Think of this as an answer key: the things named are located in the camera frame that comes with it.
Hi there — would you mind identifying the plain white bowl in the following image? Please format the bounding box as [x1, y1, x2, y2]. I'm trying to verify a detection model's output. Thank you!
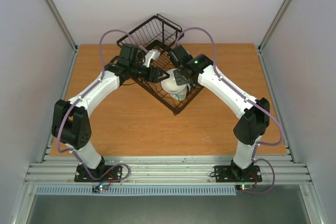
[161, 68, 189, 94]

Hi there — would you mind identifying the yellow patterned bowl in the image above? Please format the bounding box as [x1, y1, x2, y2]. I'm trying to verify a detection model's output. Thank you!
[170, 87, 188, 101]

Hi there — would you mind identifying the black wire dish rack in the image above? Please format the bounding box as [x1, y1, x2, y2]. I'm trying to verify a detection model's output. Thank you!
[117, 14, 203, 115]

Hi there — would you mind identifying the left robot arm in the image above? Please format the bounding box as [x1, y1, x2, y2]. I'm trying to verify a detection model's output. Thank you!
[51, 44, 169, 181]

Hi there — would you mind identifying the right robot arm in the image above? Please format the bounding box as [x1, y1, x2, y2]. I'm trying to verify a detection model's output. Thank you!
[168, 45, 270, 180]

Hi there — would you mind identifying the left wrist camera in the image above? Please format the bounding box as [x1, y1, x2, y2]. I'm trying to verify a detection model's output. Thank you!
[143, 49, 160, 67]

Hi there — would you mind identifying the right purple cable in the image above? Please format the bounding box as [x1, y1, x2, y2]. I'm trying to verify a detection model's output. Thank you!
[174, 27, 284, 195]

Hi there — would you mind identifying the purple cable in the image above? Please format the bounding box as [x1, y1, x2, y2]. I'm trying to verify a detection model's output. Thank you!
[174, 27, 284, 195]
[56, 29, 150, 183]

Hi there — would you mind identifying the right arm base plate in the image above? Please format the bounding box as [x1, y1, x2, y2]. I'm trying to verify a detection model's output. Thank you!
[210, 164, 262, 183]

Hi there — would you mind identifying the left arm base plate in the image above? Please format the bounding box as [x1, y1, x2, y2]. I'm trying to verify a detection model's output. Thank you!
[74, 165, 123, 183]

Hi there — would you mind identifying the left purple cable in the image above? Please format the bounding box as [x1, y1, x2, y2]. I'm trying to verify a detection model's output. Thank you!
[56, 29, 150, 183]

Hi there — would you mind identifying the aluminium rail frame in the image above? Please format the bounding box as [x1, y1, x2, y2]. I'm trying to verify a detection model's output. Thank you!
[24, 155, 312, 185]

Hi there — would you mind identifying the blue slotted cable duct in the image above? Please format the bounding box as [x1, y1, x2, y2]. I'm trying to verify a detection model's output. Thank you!
[35, 185, 236, 197]

